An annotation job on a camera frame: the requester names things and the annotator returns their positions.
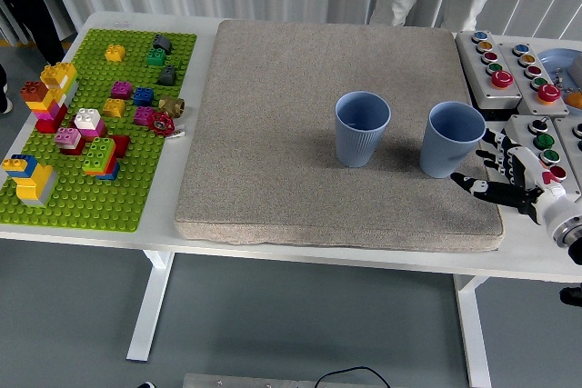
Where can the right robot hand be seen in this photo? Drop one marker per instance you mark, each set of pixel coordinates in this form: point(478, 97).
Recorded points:
point(541, 188)

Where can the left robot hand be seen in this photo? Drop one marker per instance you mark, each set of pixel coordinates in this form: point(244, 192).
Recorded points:
point(146, 385)

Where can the blue ribbed cup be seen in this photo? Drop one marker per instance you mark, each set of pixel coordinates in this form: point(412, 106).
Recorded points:
point(441, 156)
point(359, 147)

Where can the grey four-button box black base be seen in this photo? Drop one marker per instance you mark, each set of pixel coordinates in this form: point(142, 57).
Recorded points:
point(523, 133)

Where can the grey button box black knobs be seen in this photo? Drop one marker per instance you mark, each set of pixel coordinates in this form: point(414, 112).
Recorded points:
point(568, 133)

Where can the white table leg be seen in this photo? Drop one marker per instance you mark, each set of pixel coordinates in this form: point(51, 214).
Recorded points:
point(473, 338)
point(150, 306)

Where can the orange round object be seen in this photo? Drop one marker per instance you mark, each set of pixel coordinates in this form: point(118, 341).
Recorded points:
point(575, 99)

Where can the grey five-button control box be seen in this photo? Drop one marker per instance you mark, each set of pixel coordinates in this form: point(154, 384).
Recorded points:
point(473, 61)
point(518, 83)

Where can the small metal hardware pieces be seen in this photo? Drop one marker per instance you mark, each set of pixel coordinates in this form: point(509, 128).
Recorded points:
point(560, 75)

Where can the green studded baseplate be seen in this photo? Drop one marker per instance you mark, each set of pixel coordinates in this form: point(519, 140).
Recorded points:
point(91, 206)

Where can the yellow blue grey brick stack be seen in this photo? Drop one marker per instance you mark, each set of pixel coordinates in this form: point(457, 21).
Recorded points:
point(36, 179)

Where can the green orange blue brick stack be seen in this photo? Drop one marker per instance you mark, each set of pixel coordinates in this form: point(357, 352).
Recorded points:
point(99, 154)

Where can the red building brick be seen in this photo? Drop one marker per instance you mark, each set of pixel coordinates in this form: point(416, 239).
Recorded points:
point(122, 145)

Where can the white valve tag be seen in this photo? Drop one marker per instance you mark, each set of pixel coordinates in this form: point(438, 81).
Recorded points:
point(178, 133)

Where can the pink dark red brick stack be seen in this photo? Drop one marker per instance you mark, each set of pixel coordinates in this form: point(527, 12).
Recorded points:
point(67, 137)

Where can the brass valve red handwheel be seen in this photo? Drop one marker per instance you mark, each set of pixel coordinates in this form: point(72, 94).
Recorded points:
point(160, 123)

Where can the magenta building brick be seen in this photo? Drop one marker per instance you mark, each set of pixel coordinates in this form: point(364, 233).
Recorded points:
point(121, 90)
point(143, 116)

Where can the white pink brick stack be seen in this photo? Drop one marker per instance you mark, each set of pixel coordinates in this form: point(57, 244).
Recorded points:
point(86, 119)

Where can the grey-brown padded mat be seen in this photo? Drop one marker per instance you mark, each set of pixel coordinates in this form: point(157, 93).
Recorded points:
point(273, 133)

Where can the yellow building brick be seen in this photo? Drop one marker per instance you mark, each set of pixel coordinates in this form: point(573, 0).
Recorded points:
point(113, 108)
point(115, 53)

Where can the blue building brick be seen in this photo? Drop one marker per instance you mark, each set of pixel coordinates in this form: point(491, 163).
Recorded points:
point(143, 97)

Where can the grey sloped brick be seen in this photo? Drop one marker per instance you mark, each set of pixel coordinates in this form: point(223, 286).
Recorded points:
point(167, 76)

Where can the brown yellow red brick tower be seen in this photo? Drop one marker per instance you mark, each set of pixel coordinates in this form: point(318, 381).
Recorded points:
point(34, 90)

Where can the yellow white brick tower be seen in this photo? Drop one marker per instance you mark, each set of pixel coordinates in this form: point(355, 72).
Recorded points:
point(57, 73)

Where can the green building brick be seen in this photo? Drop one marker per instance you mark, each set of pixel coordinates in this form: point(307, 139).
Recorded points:
point(156, 57)

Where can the dark grey rounded brick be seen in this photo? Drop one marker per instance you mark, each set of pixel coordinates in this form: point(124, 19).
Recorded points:
point(163, 43)

